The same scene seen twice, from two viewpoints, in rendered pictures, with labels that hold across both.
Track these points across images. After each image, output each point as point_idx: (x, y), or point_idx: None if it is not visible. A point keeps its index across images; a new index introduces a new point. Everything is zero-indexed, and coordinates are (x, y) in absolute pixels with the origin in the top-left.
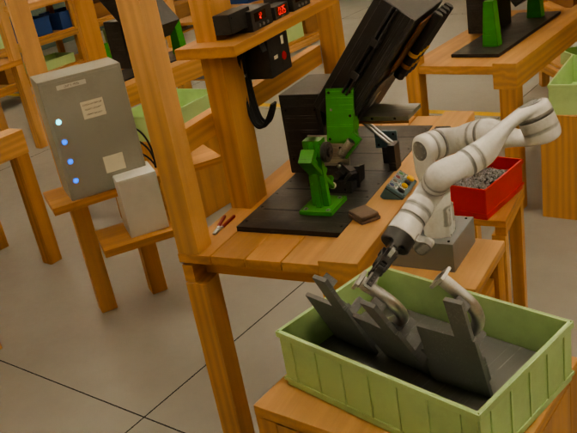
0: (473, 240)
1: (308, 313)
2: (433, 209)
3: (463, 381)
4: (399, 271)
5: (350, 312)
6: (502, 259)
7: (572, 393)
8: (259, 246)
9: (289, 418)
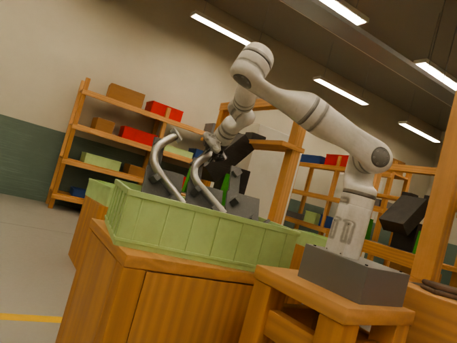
0: (354, 296)
1: (260, 218)
2: (224, 122)
3: None
4: (277, 226)
5: (226, 193)
6: (334, 331)
7: (113, 273)
8: (410, 280)
9: None
